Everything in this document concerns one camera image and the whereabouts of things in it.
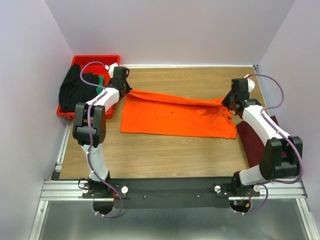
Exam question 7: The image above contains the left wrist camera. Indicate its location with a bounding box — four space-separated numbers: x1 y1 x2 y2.
104 62 119 78

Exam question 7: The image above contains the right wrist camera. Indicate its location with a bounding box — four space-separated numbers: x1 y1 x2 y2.
243 74 256 93

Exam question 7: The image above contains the green t-shirt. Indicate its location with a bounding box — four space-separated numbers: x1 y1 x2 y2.
96 75 104 94

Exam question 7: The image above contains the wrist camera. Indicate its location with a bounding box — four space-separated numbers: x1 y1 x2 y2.
104 62 119 78
243 74 256 93

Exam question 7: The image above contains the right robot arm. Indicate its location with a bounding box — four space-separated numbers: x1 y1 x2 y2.
222 74 303 195

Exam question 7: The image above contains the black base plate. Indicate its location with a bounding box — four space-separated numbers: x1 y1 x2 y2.
78 177 260 213

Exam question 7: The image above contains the folded maroon t-shirt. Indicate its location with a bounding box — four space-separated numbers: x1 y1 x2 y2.
236 121 265 168

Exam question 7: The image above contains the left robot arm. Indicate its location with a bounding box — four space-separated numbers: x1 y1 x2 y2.
72 64 132 198

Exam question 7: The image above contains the aluminium frame rail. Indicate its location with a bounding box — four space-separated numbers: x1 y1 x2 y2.
29 64 320 240

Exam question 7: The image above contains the red plastic bin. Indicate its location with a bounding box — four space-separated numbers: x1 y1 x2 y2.
56 55 121 120

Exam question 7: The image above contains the orange t-shirt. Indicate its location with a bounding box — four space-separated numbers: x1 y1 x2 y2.
120 89 237 139

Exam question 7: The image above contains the black t-shirt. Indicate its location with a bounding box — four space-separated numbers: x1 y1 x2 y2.
58 63 98 113

